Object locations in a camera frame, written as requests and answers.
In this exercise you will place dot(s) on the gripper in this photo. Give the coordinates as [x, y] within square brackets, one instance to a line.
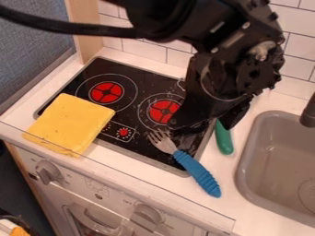
[229, 76]

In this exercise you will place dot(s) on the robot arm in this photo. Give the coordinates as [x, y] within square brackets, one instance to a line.
[192, 18]

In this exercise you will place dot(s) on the yellow cloth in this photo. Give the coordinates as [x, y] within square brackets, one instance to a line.
[69, 124]

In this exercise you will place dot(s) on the green tool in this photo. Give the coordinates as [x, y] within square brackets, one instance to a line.
[224, 141]

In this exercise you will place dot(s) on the toy stove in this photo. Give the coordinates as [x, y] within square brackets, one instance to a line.
[135, 92]

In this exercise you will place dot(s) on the toy sink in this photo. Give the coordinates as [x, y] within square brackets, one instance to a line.
[275, 172]

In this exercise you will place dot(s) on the tap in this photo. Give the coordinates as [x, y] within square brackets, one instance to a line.
[308, 115]

